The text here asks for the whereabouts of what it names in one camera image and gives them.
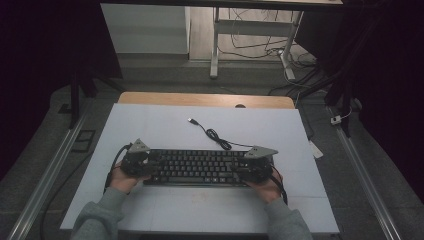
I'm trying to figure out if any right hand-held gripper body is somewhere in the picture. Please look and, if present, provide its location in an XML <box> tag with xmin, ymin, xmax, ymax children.
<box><xmin>244</xmin><ymin>145</ymin><xmax>279</xmax><ymax>184</ymax></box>

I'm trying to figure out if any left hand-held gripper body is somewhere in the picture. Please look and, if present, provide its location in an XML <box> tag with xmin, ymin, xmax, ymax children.
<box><xmin>119</xmin><ymin>138</ymin><xmax>151</xmax><ymax>178</ymax></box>

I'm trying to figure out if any black keyboard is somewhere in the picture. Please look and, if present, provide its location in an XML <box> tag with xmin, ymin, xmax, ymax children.
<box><xmin>143</xmin><ymin>148</ymin><xmax>276</xmax><ymax>188</ymax></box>

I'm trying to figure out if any person's left hand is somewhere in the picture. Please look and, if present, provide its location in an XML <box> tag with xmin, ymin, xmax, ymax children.
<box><xmin>109</xmin><ymin>164</ymin><xmax>152</xmax><ymax>195</ymax></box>

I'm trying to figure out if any person's right hand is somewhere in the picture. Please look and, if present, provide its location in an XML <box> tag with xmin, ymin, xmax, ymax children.
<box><xmin>244</xmin><ymin>168</ymin><xmax>285</xmax><ymax>205</ymax></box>

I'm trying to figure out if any white board table cover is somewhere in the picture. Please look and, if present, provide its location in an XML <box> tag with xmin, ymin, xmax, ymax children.
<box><xmin>59</xmin><ymin>102</ymin><xmax>341</xmax><ymax>235</ymax></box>

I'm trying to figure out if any white paper tag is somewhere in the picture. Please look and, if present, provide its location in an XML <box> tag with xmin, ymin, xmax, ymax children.
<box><xmin>307</xmin><ymin>139</ymin><xmax>325</xmax><ymax>160</ymax></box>

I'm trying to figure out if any wooden table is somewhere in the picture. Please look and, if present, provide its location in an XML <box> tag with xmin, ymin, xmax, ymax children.
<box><xmin>117</xmin><ymin>91</ymin><xmax>297</xmax><ymax>110</ymax></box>

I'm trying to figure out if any black metal stand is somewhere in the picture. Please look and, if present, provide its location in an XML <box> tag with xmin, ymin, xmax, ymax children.
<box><xmin>58</xmin><ymin>64</ymin><xmax>126</xmax><ymax>130</ymax></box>
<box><xmin>293</xmin><ymin>63</ymin><xmax>362</xmax><ymax>138</ymax></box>

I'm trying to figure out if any white panel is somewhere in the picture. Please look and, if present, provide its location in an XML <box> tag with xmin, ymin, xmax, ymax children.
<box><xmin>100</xmin><ymin>3</ymin><xmax>191</xmax><ymax>55</ymax></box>

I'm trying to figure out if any white-legged desk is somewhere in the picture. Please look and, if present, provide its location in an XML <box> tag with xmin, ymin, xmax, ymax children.
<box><xmin>99</xmin><ymin>0</ymin><xmax>344</xmax><ymax>81</ymax></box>

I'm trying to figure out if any dark curtain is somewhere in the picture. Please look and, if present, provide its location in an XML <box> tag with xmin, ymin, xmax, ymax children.
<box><xmin>294</xmin><ymin>0</ymin><xmax>424</xmax><ymax>205</ymax></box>
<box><xmin>0</xmin><ymin>0</ymin><xmax>123</xmax><ymax>183</ymax></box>

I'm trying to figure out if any right hand-held gripper black cable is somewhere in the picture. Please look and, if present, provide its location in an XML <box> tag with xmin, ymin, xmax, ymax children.
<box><xmin>269</xmin><ymin>165</ymin><xmax>290</xmax><ymax>206</ymax></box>

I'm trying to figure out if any black keyboard cable with plug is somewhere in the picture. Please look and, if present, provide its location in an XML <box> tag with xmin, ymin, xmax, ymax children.
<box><xmin>187</xmin><ymin>117</ymin><xmax>255</xmax><ymax>152</ymax></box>

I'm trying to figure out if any black floor cable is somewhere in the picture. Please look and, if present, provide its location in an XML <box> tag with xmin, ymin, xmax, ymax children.
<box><xmin>39</xmin><ymin>151</ymin><xmax>95</xmax><ymax>240</ymax></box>

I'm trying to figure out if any aluminium floor rail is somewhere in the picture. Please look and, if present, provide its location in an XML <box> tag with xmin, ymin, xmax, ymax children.
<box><xmin>327</xmin><ymin>105</ymin><xmax>403</xmax><ymax>240</ymax></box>
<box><xmin>6</xmin><ymin>99</ymin><xmax>92</xmax><ymax>240</ymax></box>

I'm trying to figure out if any tangle of floor cables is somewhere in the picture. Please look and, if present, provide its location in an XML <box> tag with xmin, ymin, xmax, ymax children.
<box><xmin>217</xmin><ymin>8</ymin><xmax>332</xmax><ymax>98</ymax></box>

